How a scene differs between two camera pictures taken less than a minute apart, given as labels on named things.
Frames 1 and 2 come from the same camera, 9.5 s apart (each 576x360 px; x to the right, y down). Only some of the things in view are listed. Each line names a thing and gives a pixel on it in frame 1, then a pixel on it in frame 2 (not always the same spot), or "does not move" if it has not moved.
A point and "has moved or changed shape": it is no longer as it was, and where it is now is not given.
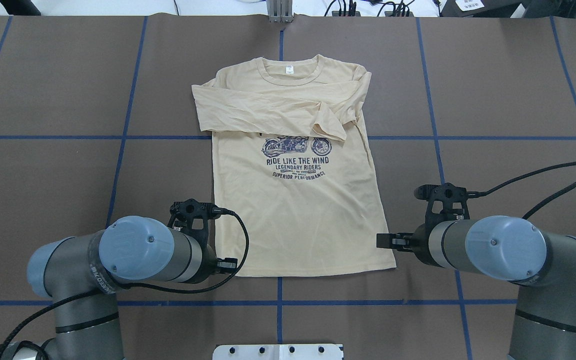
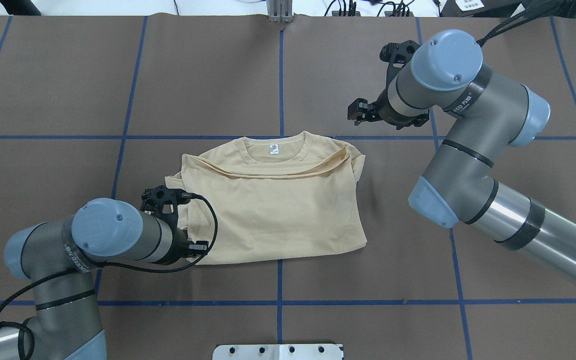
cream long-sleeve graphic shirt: x=291 y=158 has moved or changed shape
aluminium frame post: x=280 y=10 does not move
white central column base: x=278 y=352 does not move
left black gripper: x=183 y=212 → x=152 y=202
